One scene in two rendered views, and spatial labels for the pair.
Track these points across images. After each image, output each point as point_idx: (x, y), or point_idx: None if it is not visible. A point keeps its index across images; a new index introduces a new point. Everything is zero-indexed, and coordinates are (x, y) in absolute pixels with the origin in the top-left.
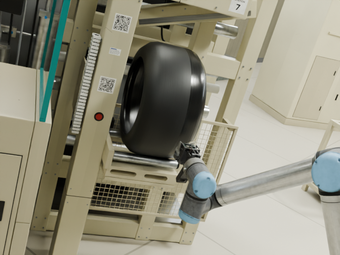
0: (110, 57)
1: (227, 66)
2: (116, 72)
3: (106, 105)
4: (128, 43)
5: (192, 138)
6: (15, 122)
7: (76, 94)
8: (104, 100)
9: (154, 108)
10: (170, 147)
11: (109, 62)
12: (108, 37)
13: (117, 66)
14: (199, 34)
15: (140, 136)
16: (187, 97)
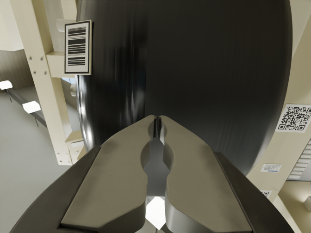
0: (280, 159)
1: (64, 70)
2: (272, 141)
3: (305, 76)
4: (248, 179)
5: (83, 80)
6: None
7: None
8: (306, 87)
9: (246, 172)
10: (160, 27)
11: (283, 152)
12: (279, 182)
13: (269, 149)
14: None
15: (284, 62)
16: (148, 193)
